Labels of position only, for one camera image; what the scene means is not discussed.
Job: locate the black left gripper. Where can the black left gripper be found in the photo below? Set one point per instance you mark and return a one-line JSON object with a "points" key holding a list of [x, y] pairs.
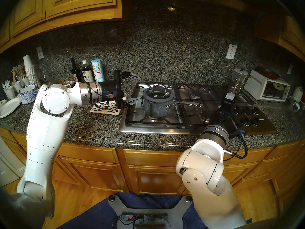
{"points": [[108, 91]]}

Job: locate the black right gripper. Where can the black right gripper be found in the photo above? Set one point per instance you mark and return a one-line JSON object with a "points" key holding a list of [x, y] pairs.
{"points": [[226, 121]]}

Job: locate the speckled grey saucepan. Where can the speckled grey saucepan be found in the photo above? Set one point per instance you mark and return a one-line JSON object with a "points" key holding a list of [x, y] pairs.
{"points": [[155, 109]]}

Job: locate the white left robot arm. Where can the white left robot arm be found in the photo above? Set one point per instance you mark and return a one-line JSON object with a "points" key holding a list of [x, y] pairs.
{"points": [[43, 140]]}

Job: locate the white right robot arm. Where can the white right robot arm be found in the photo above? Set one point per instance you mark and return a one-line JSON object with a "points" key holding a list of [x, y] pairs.
{"points": [[202, 164]]}

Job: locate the black stove knob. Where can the black stove knob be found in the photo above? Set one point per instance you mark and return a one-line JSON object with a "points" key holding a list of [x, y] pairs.
{"points": [[255, 111], [246, 111], [246, 122], [255, 121], [237, 109]]}

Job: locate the black cast-iron stove grate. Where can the black cast-iron stove grate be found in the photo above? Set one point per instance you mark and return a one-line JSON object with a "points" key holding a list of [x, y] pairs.
{"points": [[164, 123], [250, 101], [193, 124]]}

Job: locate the white cutout pattern trivet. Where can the white cutout pattern trivet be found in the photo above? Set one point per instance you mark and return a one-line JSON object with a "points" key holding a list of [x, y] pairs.
{"points": [[112, 110]]}

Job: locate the blue white leaf-print canister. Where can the blue white leaf-print canister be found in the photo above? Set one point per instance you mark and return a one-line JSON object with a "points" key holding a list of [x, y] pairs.
{"points": [[98, 72]]}

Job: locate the glass and chrome coffee maker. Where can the glass and chrome coffee maker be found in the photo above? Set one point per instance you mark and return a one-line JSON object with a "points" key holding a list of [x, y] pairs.
{"points": [[238, 78]]}

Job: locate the soy sauce bottle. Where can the soy sauce bottle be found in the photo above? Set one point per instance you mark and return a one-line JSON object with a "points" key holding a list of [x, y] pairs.
{"points": [[87, 74]]}

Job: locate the stainless steel gas cooktop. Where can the stainless steel gas cooktop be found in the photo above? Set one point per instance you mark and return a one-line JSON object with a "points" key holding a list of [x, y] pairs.
{"points": [[152, 131]]}

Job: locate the white toaster oven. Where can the white toaster oven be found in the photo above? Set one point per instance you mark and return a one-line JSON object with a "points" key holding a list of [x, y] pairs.
{"points": [[257, 84]]}

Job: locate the dark wine bottle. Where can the dark wine bottle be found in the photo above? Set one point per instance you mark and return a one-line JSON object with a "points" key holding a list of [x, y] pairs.
{"points": [[75, 74]]}

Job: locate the red frying pan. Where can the red frying pan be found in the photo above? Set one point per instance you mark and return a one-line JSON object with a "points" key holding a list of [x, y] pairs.
{"points": [[269, 73]]}

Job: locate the blue aluminium foil box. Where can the blue aluminium foil box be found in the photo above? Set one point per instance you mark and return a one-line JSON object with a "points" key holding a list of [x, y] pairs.
{"points": [[64, 83]]}

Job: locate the white mug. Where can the white mug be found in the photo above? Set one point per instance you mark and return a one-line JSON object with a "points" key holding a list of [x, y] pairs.
{"points": [[297, 95]]}

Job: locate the black base knob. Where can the black base knob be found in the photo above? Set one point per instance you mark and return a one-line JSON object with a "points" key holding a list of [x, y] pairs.
{"points": [[188, 198], [111, 198]]}

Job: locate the clear plastic bag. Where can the clear plastic bag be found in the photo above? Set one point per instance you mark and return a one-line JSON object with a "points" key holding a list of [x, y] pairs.
{"points": [[43, 74]]}

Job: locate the wooden lower cabinets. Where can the wooden lower cabinets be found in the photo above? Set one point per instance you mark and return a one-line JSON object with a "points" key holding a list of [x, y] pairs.
{"points": [[147, 178]]}

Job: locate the stack of white paper cups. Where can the stack of white paper cups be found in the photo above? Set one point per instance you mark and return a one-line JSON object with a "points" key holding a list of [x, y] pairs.
{"points": [[29, 68]]}

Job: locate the wooden upper cabinet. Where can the wooden upper cabinet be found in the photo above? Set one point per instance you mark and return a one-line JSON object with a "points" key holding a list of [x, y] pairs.
{"points": [[71, 4], [290, 33]]}

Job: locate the blue patterned paper bowls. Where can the blue patterned paper bowls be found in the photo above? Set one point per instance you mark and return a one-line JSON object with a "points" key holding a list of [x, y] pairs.
{"points": [[26, 97]]}

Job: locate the white paper cup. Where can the white paper cup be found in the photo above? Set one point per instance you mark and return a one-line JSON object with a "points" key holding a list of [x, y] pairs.
{"points": [[17, 85], [10, 92], [25, 81]]}

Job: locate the bunch of wooden stirrers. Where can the bunch of wooden stirrers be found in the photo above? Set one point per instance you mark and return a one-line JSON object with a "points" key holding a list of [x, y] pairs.
{"points": [[21, 71]]}

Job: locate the white paper plates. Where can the white paper plates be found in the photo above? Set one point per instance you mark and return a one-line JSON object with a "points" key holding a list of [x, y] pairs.
{"points": [[9, 108]]}

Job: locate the bunch of white plastic forks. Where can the bunch of white plastic forks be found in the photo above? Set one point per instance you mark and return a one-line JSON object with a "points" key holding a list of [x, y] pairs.
{"points": [[6, 83]]}

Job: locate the blue moving blanket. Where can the blue moving blanket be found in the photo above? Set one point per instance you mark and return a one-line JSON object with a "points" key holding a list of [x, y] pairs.
{"points": [[95, 216]]}

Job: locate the white appliance front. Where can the white appliance front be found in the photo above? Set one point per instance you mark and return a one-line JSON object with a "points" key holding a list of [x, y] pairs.
{"points": [[7, 164]]}

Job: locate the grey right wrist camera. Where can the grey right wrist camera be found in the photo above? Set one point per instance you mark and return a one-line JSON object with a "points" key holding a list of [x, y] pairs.
{"points": [[230, 97]]}

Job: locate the white wall power outlet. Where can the white wall power outlet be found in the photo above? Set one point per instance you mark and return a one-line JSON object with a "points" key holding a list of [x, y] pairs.
{"points": [[231, 52]]}

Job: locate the white wall switch plate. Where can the white wall switch plate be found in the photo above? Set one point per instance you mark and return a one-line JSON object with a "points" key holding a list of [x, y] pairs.
{"points": [[290, 69], [40, 52]]}

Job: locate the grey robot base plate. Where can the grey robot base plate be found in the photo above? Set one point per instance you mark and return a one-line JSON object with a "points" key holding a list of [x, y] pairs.
{"points": [[176, 211]]}

